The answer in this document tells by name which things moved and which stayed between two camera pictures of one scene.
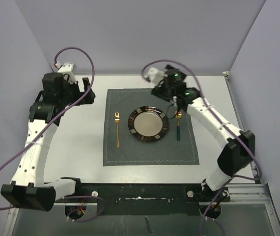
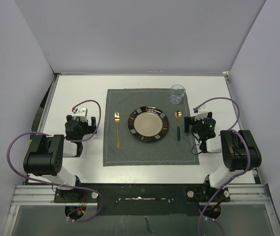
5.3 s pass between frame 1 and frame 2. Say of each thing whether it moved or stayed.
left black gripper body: moved
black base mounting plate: stayed
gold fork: stayed
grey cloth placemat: stayed
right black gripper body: moved
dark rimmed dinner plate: stayed
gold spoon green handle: stayed
